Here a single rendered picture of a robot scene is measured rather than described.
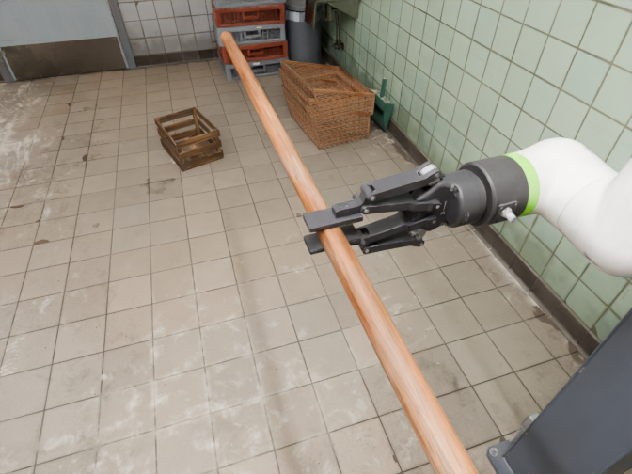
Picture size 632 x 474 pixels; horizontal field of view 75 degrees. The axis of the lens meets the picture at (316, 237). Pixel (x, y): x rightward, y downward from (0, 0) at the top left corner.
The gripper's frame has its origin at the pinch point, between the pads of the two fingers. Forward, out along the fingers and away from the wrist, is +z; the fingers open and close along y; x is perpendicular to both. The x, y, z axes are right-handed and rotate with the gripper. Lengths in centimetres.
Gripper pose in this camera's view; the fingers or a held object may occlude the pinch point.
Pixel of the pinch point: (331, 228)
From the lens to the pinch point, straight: 52.4
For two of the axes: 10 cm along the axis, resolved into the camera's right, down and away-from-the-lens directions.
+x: -3.2, -6.5, 6.9
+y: 0.1, 7.2, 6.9
